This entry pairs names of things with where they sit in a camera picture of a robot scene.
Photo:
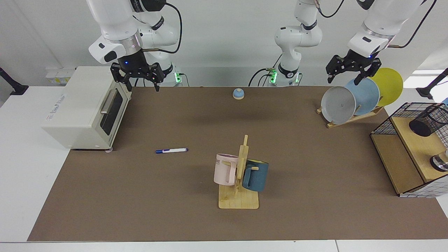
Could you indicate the white grid mat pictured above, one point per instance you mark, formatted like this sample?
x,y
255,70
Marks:
x,y
427,190

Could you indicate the yellow plate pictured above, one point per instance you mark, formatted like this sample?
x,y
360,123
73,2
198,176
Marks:
x,y
390,85

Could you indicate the wooden plate rack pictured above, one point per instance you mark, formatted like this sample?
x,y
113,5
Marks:
x,y
350,120

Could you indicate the black mesh pen holder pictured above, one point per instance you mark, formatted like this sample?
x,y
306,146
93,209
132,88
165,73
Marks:
x,y
425,124

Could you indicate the pink cup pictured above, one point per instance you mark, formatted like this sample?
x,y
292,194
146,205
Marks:
x,y
222,171

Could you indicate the pale toaster oven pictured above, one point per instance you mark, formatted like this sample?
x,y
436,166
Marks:
x,y
80,105

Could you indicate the silver round lid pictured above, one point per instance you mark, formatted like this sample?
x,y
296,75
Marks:
x,y
440,162

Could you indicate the light blue plate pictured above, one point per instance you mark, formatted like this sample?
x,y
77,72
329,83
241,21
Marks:
x,y
365,96

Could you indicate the brown table cloth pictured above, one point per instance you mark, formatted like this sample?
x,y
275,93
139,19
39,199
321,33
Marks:
x,y
175,196

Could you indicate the black camera stand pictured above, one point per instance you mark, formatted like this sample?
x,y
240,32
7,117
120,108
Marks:
x,y
428,90
15,89

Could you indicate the blue and white marker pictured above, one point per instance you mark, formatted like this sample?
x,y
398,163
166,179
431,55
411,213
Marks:
x,y
171,151

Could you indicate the wooden cup stand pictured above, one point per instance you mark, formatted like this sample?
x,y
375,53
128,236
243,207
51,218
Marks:
x,y
241,201

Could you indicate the grey plate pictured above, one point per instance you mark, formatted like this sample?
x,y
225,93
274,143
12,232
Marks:
x,y
336,105

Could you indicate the dark teal cup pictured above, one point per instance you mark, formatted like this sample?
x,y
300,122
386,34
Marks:
x,y
257,176

